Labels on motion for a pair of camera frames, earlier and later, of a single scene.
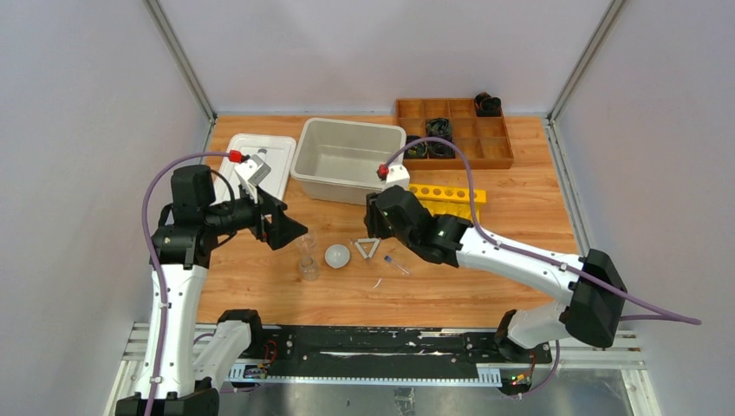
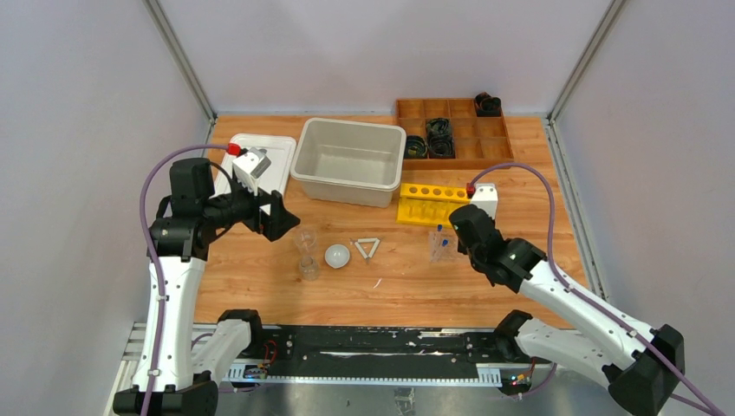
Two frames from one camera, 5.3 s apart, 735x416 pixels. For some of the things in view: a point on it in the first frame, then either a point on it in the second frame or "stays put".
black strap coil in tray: (441, 127) stays put
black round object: (488, 106) stays put
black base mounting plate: (377, 347) stays put
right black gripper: (373, 218) -> (462, 248)
